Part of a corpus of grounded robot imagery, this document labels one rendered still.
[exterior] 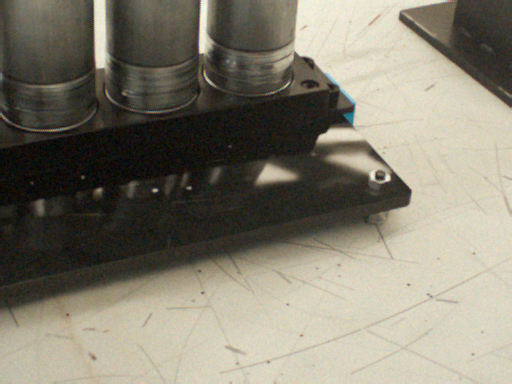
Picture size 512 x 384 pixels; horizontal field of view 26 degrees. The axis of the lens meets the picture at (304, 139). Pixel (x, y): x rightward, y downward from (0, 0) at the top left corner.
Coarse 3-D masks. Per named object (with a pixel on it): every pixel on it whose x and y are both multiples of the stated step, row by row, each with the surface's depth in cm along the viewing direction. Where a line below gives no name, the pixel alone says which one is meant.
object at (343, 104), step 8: (304, 56) 33; (312, 64) 33; (320, 72) 33; (328, 80) 33; (336, 88) 32; (336, 96) 32; (344, 96) 32; (328, 104) 32; (336, 104) 32; (344, 104) 32; (352, 104) 32; (328, 112) 32; (336, 112) 32; (344, 112) 32
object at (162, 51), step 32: (128, 0) 27; (160, 0) 27; (192, 0) 28; (128, 32) 28; (160, 32) 28; (192, 32) 29; (128, 64) 28; (160, 64) 28; (192, 64) 29; (128, 96) 29; (160, 96) 29; (192, 96) 30
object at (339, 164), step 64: (320, 128) 31; (0, 192) 27; (64, 192) 28; (128, 192) 28; (192, 192) 28; (256, 192) 28; (320, 192) 29; (384, 192) 29; (0, 256) 25; (64, 256) 26; (128, 256) 26
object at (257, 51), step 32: (224, 0) 29; (256, 0) 29; (288, 0) 29; (224, 32) 29; (256, 32) 29; (288, 32) 30; (224, 64) 30; (256, 64) 30; (288, 64) 30; (256, 96) 30
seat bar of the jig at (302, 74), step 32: (96, 96) 30; (224, 96) 30; (288, 96) 30; (320, 96) 31; (0, 128) 28; (96, 128) 28; (128, 128) 29; (160, 128) 29; (192, 128) 30; (224, 128) 30; (256, 128) 30; (0, 160) 27; (32, 160) 28; (64, 160) 28; (96, 160) 29
